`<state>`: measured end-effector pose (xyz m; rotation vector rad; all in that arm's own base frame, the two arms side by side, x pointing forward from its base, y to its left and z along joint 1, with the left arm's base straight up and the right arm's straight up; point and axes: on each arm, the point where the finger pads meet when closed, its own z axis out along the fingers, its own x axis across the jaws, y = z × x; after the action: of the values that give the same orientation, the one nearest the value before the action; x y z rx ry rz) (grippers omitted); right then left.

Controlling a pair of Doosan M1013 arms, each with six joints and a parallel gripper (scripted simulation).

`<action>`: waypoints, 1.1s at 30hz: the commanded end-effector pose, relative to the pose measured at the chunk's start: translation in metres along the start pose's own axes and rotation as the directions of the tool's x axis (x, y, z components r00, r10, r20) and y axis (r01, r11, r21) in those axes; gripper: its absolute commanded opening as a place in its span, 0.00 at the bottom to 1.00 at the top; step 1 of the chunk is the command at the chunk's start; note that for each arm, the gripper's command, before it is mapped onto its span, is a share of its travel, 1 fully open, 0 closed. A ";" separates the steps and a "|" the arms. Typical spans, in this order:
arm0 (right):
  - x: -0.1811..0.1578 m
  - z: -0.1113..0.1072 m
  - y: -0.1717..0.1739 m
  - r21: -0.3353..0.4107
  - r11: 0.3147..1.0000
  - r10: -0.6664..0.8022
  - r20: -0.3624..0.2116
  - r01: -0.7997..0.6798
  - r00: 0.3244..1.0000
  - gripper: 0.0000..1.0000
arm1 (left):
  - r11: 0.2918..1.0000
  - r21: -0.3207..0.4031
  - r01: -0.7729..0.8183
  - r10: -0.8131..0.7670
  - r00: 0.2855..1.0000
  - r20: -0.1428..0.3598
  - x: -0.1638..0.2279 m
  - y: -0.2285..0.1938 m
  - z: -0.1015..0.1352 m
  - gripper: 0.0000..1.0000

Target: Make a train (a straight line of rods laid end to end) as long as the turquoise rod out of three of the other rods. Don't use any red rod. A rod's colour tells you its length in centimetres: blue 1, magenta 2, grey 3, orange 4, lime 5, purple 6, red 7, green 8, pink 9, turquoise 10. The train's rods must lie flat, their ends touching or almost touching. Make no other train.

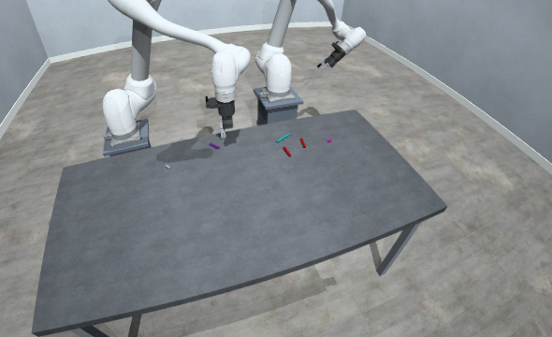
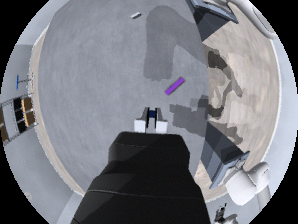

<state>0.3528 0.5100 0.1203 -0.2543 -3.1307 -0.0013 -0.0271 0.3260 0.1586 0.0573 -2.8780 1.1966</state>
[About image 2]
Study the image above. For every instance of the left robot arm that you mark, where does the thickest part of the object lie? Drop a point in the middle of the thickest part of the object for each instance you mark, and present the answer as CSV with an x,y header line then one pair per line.
x,y
241,186

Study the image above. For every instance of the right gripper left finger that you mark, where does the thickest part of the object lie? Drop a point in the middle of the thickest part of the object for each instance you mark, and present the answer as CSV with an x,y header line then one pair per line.
x,y
141,124

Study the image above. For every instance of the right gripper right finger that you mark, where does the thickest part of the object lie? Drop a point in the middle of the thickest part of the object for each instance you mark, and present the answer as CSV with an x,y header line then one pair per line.
x,y
159,124

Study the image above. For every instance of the purple rod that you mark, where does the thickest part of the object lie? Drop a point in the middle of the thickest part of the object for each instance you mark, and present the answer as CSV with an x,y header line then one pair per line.
x,y
175,85

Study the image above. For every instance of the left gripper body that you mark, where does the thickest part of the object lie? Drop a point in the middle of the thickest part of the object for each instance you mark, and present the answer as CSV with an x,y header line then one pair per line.
x,y
219,217

